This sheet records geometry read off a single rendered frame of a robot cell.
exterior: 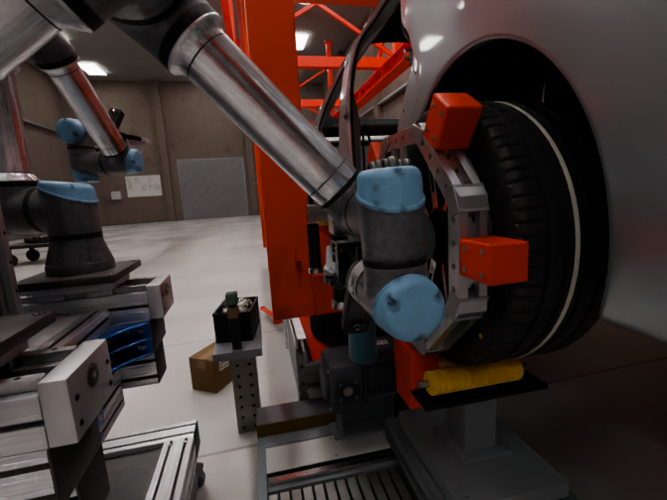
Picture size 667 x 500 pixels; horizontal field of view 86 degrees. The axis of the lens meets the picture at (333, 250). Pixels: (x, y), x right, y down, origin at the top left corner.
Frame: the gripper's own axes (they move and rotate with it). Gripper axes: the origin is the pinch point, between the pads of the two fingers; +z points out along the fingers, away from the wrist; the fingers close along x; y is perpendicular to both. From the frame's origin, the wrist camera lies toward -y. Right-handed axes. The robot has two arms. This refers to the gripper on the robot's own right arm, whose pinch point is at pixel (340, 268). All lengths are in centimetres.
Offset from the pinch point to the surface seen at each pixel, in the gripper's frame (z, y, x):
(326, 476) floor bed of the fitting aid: 33, -76, 1
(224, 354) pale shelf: 54, -38, 31
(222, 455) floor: 62, -83, 36
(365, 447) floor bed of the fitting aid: 41, -75, -15
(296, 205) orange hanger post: 60, 11, 1
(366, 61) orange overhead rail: 608, 252, -210
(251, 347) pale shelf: 55, -38, 21
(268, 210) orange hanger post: 60, 10, 11
